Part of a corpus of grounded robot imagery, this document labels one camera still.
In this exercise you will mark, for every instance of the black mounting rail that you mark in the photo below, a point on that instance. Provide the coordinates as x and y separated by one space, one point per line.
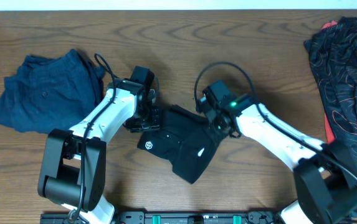
196 218

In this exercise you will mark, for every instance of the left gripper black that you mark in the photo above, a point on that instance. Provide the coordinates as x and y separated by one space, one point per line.
156 125

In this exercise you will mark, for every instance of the blue folded garment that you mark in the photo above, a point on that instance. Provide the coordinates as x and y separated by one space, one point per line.
49 93

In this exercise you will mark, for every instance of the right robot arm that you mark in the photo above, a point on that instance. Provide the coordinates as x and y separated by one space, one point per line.
324 175

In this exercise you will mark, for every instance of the black red patterned garment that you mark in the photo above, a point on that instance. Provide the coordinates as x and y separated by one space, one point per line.
332 54

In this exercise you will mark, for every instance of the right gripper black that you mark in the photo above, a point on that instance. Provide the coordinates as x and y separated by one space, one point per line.
217 135

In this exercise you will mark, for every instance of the black t-shirt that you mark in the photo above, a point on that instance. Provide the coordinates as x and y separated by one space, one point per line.
185 139

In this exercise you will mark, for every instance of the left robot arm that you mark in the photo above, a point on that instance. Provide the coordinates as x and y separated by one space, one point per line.
74 162

